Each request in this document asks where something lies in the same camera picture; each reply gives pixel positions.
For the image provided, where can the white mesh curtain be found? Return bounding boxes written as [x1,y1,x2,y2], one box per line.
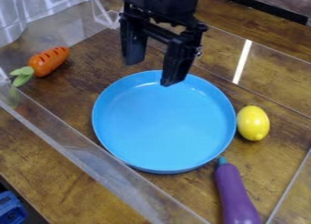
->
[0,0,118,48]

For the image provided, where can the blue box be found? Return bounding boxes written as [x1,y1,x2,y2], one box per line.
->
[0,191,27,224]

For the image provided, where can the orange toy carrot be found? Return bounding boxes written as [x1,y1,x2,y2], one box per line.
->
[9,46,70,87]

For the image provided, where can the purple toy eggplant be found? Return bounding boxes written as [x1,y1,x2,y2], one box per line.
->
[214,157,262,224]

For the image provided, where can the clear acrylic front wall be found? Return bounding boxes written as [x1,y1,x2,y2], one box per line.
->
[0,69,209,224]

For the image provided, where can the blue round plate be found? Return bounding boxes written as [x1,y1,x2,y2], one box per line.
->
[91,70,236,174]

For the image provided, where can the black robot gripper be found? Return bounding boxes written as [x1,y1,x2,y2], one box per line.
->
[119,0,208,87]

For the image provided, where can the yellow toy lemon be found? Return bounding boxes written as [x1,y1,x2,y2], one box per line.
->
[236,106,269,141]

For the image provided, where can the clear acrylic corner bracket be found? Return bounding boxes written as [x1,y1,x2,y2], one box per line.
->
[90,0,118,29]

